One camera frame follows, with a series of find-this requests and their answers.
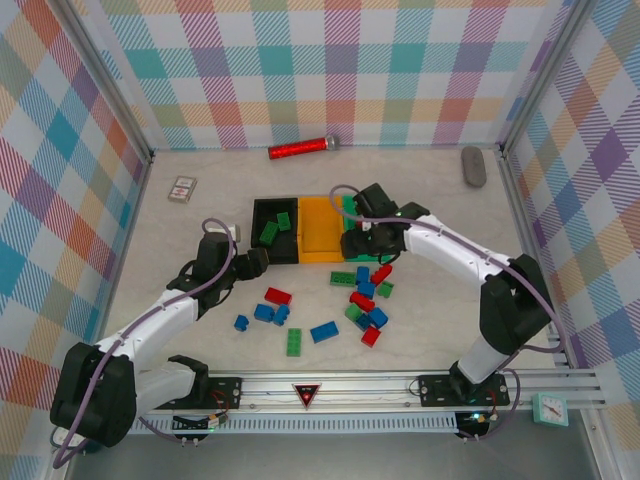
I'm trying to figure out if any left black connector module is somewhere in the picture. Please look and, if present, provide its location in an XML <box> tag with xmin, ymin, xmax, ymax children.
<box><xmin>171</xmin><ymin>412</ymin><xmax>232</xmax><ymax>434</ymax></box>

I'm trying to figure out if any white slotted cable duct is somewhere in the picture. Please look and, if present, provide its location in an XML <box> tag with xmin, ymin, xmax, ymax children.
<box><xmin>127</xmin><ymin>412</ymin><xmax>459</xmax><ymax>437</ymax></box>

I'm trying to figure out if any grey oval case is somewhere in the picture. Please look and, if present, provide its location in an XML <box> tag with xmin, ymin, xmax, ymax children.
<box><xmin>459</xmin><ymin>145</ymin><xmax>489</xmax><ymax>189</ymax></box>

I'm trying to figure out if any yellow plastic bin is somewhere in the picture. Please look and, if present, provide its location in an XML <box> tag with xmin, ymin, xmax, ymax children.
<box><xmin>298</xmin><ymin>195</ymin><xmax>347</xmax><ymax>265</ymax></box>

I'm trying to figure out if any aluminium floor rail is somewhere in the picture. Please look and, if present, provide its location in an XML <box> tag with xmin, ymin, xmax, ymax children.
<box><xmin>498</xmin><ymin>147</ymin><xmax>619</xmax><ymax>480</ymax></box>
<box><xmin>47</xmin><ymin>154</ymin><xmax>154</xmax><ymax>480</ymax></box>

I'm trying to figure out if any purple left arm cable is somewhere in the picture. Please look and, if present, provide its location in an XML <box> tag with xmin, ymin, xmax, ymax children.
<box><xmin>51</xmin><ymin>217</ymin><xmax>239</xmax><ymax>471</ymax></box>

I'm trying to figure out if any green plastic bin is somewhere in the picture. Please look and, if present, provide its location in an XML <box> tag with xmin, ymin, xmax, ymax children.
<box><xmin>341</xmin><ymin>194</ymin><xmax>401</xmax><ymax>265</ymax></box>

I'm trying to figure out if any aluminium right frame post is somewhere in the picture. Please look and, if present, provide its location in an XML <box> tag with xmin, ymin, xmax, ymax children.
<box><xmin>497</xmin><ymin>0</ymin><xmax>601</xmax><ymax>156</ymax></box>

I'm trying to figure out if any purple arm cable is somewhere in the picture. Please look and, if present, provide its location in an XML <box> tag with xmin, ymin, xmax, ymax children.
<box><xmin>51</xmin><ymin>217</ymin><xmax>239</xmax><ymax>471</ymax></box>
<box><xmin>329</xmin><ymin>183</ymin><xmax>569</xmax><ymax>444</ymax></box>

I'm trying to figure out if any aluminium left frame post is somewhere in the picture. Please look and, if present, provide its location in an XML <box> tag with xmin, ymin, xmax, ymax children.
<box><xmin>52</xmin><ymin>0</ymin><xmax>156</xmax><ymax>164</ymax></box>

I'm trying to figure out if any black triangular emblem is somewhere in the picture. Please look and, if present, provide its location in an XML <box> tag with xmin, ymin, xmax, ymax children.
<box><xmin>291</xmin><ymin>381</ymin><xmax>323</xmax><ymax>411</ymax></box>

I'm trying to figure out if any teal square clock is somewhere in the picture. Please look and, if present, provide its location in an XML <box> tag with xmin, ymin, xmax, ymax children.
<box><xmin>530</xmin><ymin>392</ymin><xmax>571</xmax><ymax>428</ymax></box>

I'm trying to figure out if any black mount plate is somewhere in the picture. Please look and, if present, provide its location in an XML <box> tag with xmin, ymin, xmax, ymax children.
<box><xmin>149</xmin><ymin>375</ymin><xmax>244</xmax><ymax>412</ymax></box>
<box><xmin>416</xmin><ymin>373</ymin><xmax>512</xmax><ymax>408</ymax></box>

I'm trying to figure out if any aluminium frame post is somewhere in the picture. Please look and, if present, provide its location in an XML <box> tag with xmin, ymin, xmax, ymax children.
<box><xmin>497</xmin><ymin>0</ymin><xmax>601</xmax><ymax>156</ymax></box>
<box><xmin>52</xmin><ymin>0</ymin><xmax>156</xmax><ymax>164</ymax></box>

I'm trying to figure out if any black plastic bin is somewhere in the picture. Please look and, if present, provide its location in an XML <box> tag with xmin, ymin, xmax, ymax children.
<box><xmin>250</xmin><ymin>197</ymin><xmax>302</xmax><ymax>267</ymax></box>

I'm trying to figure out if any aluminium right floor rail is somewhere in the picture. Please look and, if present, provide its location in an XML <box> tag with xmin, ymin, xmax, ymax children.
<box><xmin>498</xmin><ymin>147</ymin><xmax>619</xmax><ymax>480</ymax></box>

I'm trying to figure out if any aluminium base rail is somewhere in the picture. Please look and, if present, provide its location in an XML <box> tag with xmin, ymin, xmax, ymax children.
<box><xmin>149</xmin><ymin>369</ymin><xmax>609</xmax><ymax>413</ymax></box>

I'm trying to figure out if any black connector module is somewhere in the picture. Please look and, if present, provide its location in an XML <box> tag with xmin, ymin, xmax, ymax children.
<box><xmin>171</xmin><ymin>412</ymin><xmax>232</xmax><ymax>434</ymax></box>
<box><xmin>456</xmin><ymin>408</ymin><xmax>502</xmax><ymax>427</ymax></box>

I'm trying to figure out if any aluminium left floor rail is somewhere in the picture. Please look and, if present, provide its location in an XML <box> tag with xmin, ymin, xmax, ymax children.
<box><xmin>47</xmin><ymin>154</ymin><xmax>154</xmax><ymax>480</ymax></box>

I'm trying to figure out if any small card box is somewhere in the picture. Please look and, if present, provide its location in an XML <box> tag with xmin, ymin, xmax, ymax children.
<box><xmin>167</xmin><ymin>175</ymin><xmax>199</xmax><ymax>204</ymax></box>

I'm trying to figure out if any long blue lego brick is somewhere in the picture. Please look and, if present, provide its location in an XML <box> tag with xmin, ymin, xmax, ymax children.
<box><xmin>309</xmin><ymin>322</ymin><xmax>341</xmax><ymax>345</ymax></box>

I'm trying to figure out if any black right mount plate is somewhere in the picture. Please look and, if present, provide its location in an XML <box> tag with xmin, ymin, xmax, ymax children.
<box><xmin>416</xmin><ymin>373</ymin><xmax>512</xmax><ymax>408</ymax></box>

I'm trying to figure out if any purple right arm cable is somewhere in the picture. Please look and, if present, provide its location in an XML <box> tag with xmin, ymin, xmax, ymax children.
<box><xmin>329</xmin><ymin>183</ymin><xmax>569</xmax><ymax>444</ymax></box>

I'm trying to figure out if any right black connector module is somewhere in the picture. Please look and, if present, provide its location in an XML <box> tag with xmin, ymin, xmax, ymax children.
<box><xmin>456</xmin><ymin>408</ymin><xmax>502</xmax><ymax>427</ymax></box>

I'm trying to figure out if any black left mount plate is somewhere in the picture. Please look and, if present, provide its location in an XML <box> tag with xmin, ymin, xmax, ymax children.
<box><xmin>149</xmin><ymin>375</ymin><xmax>244</xmax><ymax>412</ymax></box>

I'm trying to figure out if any red glitter toy microphone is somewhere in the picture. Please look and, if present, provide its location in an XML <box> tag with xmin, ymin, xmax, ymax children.
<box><xmin>267</xmin><ymin>134</ymin><xmax>341</xmax><ymax>161</ymax></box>

